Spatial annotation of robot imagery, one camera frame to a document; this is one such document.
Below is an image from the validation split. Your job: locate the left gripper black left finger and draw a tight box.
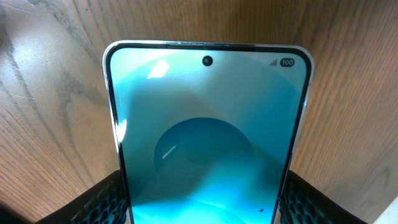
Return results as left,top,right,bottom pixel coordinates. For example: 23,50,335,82
37,170,127,224

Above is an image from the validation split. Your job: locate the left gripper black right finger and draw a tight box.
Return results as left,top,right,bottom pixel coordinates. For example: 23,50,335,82
279,170,366,224

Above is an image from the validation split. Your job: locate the blue screen Galaxy smartphone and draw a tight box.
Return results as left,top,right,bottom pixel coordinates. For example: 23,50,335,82
103,40,315,224

